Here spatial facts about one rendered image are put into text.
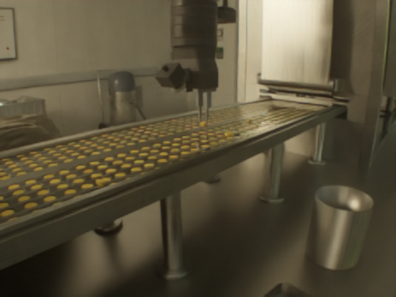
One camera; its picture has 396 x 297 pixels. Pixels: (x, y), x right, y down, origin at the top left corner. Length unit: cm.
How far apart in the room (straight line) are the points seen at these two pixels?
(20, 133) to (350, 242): 48
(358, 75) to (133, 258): 66
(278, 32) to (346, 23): 18
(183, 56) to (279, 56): 39
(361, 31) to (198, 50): 48
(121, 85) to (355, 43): 360
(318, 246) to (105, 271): 28
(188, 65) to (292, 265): 33
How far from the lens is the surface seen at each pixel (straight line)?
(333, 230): 40
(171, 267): 39
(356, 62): 81
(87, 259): 44
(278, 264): 42
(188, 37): 45
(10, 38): 413
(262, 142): 43
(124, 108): 418
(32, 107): 362
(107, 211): 25
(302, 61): 78
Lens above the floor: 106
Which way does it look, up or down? 17 degrees down
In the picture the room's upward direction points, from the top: straight up
